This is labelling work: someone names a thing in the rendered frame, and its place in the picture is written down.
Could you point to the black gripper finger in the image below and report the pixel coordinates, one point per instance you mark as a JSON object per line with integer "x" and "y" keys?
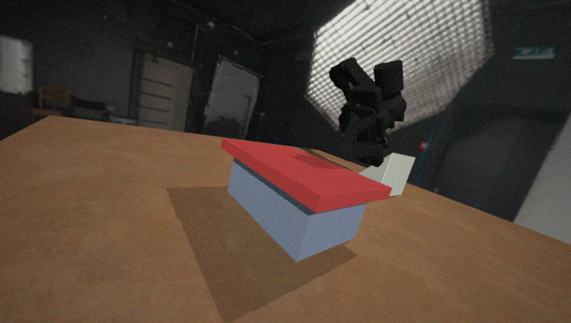
{"x": 361, "y": 150}
{"x": 360, "y": 119}

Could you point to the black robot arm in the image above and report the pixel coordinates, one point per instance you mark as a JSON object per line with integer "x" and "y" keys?
{"x": 388, "y": 77}

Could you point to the red lid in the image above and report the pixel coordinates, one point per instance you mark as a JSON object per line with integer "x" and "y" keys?
{"x": 318, "y": 184}

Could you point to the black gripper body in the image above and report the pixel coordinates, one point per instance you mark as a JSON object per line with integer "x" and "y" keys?
{"x": 371, "y": 97}

